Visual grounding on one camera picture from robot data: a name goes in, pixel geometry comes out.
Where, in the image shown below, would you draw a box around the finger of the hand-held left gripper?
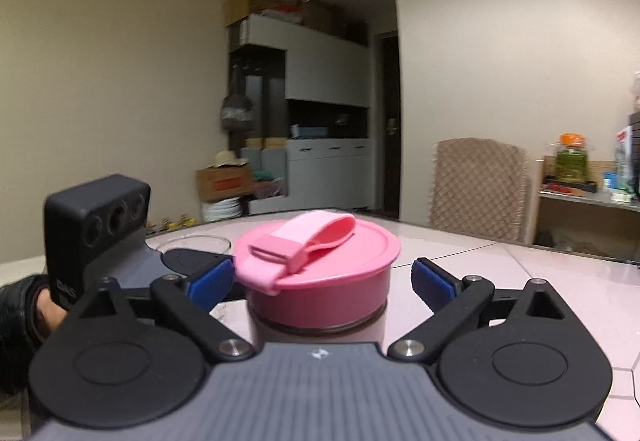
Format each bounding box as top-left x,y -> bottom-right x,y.
212,282 -> 249,311

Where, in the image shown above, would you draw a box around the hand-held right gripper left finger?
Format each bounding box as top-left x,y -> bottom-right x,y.
65,257 -> 257,363

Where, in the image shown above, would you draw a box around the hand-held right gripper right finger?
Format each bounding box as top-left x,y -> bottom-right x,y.
387,257 -> 571,364

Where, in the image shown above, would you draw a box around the pink bottle cap with strap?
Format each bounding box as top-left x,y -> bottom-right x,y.
234,210 -> 402,329

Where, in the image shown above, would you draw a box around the person's left hand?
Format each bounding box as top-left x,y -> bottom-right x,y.
36,292 -> 70,339

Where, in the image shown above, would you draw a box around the clear glass bowl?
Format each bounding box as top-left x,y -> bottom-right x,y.
154,234 -> 232,256

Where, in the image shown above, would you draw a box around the stack of white plates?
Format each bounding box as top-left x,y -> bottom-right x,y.
201,197 -> 245,222

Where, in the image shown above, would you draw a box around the brown cardboard box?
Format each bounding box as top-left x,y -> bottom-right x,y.
195,164 -> 257,202

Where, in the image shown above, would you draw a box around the chair with netted cover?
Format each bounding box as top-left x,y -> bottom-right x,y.
428,138 -> 545,245

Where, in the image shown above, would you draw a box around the straw hat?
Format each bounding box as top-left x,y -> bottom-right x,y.
208,150 -> 250,170

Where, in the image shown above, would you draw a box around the dark door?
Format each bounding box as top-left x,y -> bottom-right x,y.
379,34 -> 402,218

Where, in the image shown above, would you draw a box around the wooden side shelf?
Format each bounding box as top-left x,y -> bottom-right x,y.
536,184 -> 640,264

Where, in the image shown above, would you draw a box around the grey hanging bag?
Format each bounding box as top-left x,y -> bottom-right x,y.
220,70 -> 256,133

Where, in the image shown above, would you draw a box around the blue box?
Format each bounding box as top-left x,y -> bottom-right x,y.
289,124 -> 332,140

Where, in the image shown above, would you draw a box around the glass jar with orange lid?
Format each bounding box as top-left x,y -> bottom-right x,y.
551,133 -> 592,185

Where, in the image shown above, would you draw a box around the grey white cabinet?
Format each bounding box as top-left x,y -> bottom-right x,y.
227,14 -> 374,215

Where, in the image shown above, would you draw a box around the black slatted box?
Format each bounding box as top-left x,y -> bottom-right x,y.
626,110 -> 640,198

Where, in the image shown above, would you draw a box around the cardboard boxes on cabinet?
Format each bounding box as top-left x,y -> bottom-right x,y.
224,0 -> 370,44

